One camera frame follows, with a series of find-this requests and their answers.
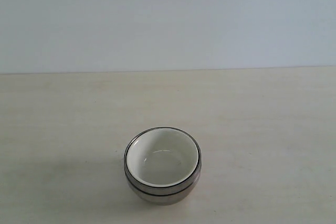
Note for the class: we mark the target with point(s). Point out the ribbed stainless steel bowl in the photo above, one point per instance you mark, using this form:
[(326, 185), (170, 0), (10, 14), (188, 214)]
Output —
[(131, 174)]

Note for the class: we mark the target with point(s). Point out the white ceramic bowl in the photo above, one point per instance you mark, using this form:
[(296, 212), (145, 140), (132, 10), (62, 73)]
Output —
[(162, 155)]

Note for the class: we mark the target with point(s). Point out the smooth stainless steel bowl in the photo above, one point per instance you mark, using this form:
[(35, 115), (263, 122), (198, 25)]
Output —
[(163, 195)]

